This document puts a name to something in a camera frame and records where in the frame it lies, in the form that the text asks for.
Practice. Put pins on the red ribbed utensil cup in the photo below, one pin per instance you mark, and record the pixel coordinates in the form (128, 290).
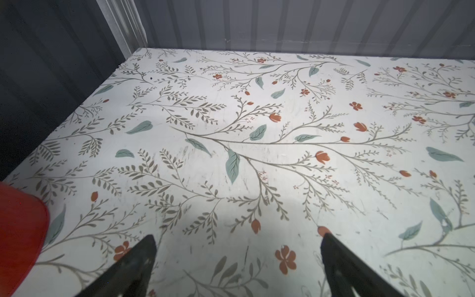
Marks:
(24, 226)

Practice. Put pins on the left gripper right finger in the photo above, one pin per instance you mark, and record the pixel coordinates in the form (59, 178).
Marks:
(348, 276)

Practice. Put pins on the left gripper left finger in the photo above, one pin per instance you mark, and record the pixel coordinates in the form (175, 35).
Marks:
(128, 277)

